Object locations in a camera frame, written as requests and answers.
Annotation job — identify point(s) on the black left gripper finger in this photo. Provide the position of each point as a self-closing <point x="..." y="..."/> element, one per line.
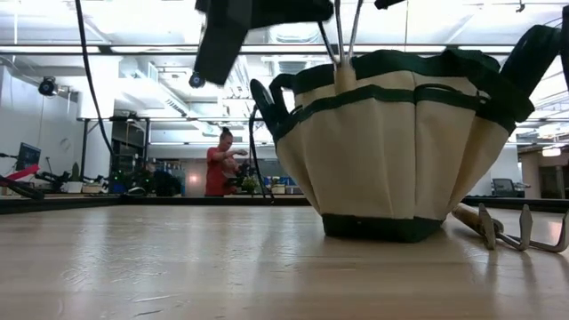
<point x="218" y="53"/>

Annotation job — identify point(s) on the dark green pruning shears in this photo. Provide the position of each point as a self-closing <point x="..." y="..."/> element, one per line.
<point x="263" y="100"/>

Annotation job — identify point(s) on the beige green-trimmed gardening bag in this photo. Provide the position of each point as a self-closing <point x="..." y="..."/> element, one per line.
<point x="378" y="155"/>

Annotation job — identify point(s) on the black ceiling spotlight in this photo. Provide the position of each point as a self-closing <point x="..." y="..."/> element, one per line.
<point x="47" y="85"/>
<point x="197" y="81"/>

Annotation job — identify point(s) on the person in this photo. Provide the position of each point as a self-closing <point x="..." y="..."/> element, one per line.
<point x="215" y="171"/>

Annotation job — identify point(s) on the small green background plant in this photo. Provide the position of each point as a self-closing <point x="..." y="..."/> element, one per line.
<point x="250" y="183"/>

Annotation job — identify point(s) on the grey office chair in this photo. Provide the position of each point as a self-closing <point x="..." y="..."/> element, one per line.
<point x="503" y="186"/>

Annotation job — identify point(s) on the dark computer monitor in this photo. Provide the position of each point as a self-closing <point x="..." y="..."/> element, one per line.
<point x="29" y="156"/>

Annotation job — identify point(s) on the glowing ceiling lamp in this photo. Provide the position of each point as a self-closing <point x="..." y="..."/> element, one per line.
<point x="551" y="151"/>

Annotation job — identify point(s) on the black aluminium table frame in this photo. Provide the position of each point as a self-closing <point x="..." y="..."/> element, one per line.
<point x="66" y="203"/>

